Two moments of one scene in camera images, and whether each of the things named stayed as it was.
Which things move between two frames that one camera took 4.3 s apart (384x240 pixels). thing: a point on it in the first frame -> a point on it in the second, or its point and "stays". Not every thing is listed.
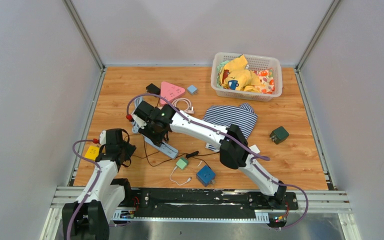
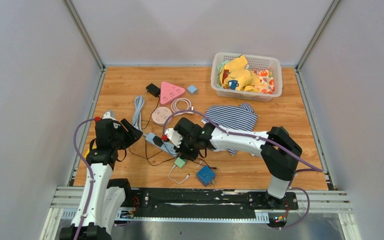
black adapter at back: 152,88 stays
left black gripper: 130,150 -> 132,135
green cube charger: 182,162 stays
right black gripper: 157,140 -> 181,150
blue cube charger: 206,176 stays
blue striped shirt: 243,116 stays
